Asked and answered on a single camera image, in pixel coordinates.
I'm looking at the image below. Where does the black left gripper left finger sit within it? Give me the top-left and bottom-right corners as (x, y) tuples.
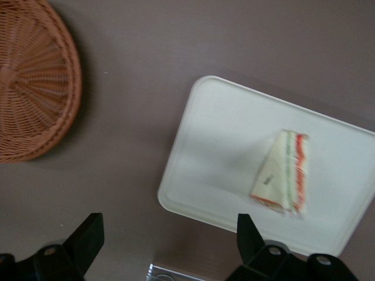
(0, 213), (105, 281)

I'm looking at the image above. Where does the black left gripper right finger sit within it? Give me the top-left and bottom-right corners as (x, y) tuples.
(227, 213), (362, 281)

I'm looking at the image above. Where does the triangular sandwich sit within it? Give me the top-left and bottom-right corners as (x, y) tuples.
(248, 128), (311, 218)

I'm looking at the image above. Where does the cream rectangular plastic tray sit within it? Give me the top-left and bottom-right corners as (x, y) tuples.
(156, 75), (375, 256)

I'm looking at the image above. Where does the round brown wicker basket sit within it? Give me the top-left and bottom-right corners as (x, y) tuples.
(0, 0), (83, 163)

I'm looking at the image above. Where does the clear acrylic bottle rack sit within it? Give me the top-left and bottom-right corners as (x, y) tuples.
(145, 262), (191, 281)

